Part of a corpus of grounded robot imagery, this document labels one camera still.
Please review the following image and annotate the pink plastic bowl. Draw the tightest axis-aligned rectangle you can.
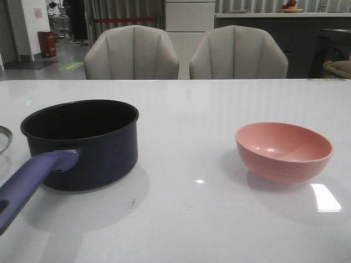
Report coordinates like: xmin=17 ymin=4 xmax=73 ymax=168
xmin=235 ymin=122 xmax=334 ymax=184

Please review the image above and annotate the glass lid blue knob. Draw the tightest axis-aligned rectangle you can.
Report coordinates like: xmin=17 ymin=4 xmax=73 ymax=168
xmin=1 ymin=126 xmax=13 ymax=154

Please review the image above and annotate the left beige upholstered chair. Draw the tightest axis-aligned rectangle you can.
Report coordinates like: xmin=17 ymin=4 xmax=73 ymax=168
xmin=84 ymin=25 xmax=179 ymax=80

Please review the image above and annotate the beige upholstered chair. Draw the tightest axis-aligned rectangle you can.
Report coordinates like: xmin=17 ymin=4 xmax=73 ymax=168
xmin=84 ymin=25 xmax=179 ymax=80
xmin=189 ymin=25 xmax=288 ymax=79

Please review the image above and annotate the right beige upholstered chair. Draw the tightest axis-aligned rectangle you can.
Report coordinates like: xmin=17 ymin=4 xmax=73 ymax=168
xmin=189 ymin=25 xmax=288 ymax=79

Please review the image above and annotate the dark blue saucepan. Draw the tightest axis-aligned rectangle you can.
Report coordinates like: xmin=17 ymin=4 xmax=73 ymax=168
xmin=1 ymin=99 xmax=139 ymax=232

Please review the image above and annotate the white cabinet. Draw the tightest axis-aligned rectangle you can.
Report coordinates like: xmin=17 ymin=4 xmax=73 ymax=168
xmin=165 ymin=1 xmax=216 ymax=32

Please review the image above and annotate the red barrier belt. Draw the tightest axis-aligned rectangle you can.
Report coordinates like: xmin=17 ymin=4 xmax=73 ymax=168
xmin=92 ymin=16 xmax=158 ymax=23

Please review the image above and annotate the dark grey sideboard counter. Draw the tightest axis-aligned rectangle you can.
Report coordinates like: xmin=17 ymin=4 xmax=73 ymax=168
xmin=215 ymin=13 xmax=350 ymax=78

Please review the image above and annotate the person in dark clothes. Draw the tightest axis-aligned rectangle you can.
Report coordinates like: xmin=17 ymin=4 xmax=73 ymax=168
xmin=67 ymin=0 xmax=88 ymax=44

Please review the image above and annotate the red trash bin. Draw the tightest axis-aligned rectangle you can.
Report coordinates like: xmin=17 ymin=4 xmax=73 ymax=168
xmin=38 ymin=31 xmax=56 ymax=58

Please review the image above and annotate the fruit plate on counter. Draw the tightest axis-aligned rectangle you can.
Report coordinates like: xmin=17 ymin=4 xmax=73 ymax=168
xmin=280 ymin=0 xmax=303 ymax=13

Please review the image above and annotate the olive cushion seat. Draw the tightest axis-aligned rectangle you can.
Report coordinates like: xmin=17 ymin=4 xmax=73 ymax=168
xmin=322 ymin=60 xmax=351 ymax=79

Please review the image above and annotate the dark side table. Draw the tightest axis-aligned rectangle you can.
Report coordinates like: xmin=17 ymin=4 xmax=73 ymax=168
xmin=308 ymin=28 xmax=350 ymax=78

